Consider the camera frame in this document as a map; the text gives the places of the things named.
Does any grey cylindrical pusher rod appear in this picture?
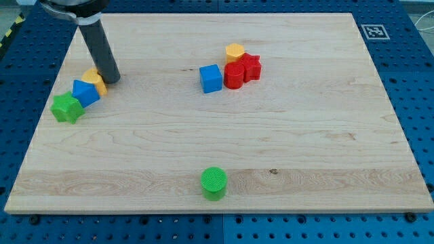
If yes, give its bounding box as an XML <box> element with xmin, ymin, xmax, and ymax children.
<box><xmin>79</xmin><ymin>20</ymin><xmax>121</xmax><ymax>84</ymax></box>

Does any yellow heart block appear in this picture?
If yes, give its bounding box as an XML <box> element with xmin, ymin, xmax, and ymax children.
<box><xmin>81</xmin><ymin>68</ymin><xmax>108</xmax><ymax>96</ymax></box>

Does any blue triangle block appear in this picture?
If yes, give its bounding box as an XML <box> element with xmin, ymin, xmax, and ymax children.
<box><xmin>72</xmin><ymin>79</ymin><xmax>100</xmax><ymax>108</ymax></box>

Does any green star block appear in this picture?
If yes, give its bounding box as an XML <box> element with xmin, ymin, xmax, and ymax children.
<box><xmin>50</xmin><ymin>91</ymin><xmax>85</xmax><ymax>124</ymax></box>

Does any blue cube block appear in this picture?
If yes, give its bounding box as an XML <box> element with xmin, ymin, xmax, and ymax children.
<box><xmin>199</xmin><ymin>64</ymin><xmax>222</xmax><ymax>94</ymax></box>

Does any yellow hexagon block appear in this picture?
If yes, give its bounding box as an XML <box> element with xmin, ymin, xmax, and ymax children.
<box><xmin>225</xmin><ymin>43</ymin><xmax>245</xmax><ymax>63</ymax></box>

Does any red cylinder block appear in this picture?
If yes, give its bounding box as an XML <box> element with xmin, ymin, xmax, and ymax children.
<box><xmin>224</xmin><ymin>62</ymin><xmax>244</xmax><ymax>89</ymax></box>

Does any wooden board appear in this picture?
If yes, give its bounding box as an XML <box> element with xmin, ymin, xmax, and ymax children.
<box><xmin>5</xmin><ymin>13</ymin><xmax>433</xmax><ymax>215</ymax></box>

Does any red star block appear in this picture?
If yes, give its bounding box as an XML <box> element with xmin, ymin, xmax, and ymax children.
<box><xmin>238</xmin><ymin>53</ymin><xmax>262</xmax><ymax>83</ymax></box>

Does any green cylinder block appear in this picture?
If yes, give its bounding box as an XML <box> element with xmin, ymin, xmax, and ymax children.
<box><xmin>201</xmin><ymin>167</ymin><xmax>228</xmax><ymax>201</ymax></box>

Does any white fiducial marker tag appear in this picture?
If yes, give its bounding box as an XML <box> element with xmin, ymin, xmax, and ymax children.
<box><xmin>361</xmin><ymin>24</ymin><xmax>390</xmax><ymax>40</ymax></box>

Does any white cable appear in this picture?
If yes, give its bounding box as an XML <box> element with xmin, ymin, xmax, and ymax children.
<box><xmin>413</xmin><ymin>9</ymin><xmax>434</xmax><ymax>35</ymax></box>

